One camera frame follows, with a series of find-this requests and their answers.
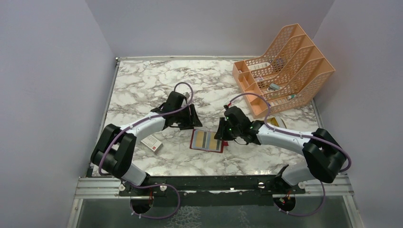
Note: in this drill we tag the aluminium frame rail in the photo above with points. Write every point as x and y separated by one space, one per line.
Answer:
108 188

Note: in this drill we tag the red leather card holder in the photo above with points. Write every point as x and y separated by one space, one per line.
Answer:
224 143

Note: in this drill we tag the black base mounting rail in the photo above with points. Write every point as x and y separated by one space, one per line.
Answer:
260 183

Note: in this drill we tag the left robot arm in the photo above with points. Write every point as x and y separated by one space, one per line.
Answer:
114 149

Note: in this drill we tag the small white card box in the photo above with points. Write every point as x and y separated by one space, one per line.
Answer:
152 143

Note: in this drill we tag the white box in organizer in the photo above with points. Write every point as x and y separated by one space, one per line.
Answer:
260 66

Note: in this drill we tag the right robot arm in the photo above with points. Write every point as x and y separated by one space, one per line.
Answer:
323 156

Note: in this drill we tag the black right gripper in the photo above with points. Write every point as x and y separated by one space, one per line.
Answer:
221 134

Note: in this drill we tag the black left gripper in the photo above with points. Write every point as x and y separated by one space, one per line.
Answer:
193 120

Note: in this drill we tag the peach plastic file organizer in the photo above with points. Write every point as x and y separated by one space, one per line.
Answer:
297 65

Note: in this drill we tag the grey item in organizer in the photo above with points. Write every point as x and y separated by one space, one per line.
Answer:
274 87

